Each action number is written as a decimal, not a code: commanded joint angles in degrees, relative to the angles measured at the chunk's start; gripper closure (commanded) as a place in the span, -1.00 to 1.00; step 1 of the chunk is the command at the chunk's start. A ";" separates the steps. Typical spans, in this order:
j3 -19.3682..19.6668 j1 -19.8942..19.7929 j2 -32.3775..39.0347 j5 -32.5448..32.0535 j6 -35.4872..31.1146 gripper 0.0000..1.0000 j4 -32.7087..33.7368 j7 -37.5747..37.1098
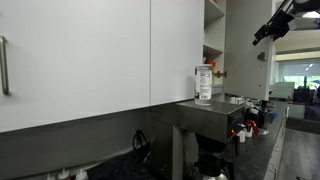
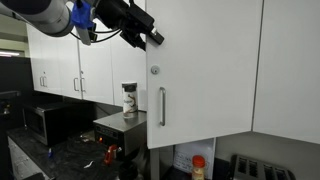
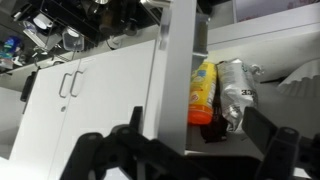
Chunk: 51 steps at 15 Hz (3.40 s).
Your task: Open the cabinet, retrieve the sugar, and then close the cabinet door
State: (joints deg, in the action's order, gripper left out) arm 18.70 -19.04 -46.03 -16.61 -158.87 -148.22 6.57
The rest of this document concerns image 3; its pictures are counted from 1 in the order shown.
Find yellow jar orange lid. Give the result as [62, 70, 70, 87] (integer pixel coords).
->
[187, 61, 218, 126]

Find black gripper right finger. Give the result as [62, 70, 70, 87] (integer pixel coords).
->
[241, 105, 320, 180]

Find small blue object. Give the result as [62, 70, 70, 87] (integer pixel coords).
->
[0, 35, 24, 62]

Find white cabinet shelving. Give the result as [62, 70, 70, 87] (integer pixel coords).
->
[184, 2, 320, 162]

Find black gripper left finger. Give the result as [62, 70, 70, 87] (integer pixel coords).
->
[60, 105, 201, 180]

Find white cabinet door with lock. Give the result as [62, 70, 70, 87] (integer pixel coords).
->
[9, 59, 82, 180]
[142, 0, 198, 156]

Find white cups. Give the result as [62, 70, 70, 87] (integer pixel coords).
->
[23, 12, 55, 34]

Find black background coffee machine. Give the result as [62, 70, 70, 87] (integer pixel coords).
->
[81, 0, 161, 38]

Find crinkled silver foil bag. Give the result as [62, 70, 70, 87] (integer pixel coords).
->
[215, 58, 265, 135]

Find white coffee filter stack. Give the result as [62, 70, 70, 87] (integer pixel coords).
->
[276, 58, 320, 98]

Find black countertop organizer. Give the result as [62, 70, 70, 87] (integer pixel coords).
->
[11, 0, 101, 46]

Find grey door hinge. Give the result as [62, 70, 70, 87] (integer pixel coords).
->
[192, 13, 210, 58]

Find small black packet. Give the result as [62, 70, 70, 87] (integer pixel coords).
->
[199, 84, 230, 144]

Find clear plastic container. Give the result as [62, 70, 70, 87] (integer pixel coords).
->
[61, 26, 86, 52]

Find silver cabinet door handle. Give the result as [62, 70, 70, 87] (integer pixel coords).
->
[58, 71, 73, 99]
[69, 69, 85, 99]

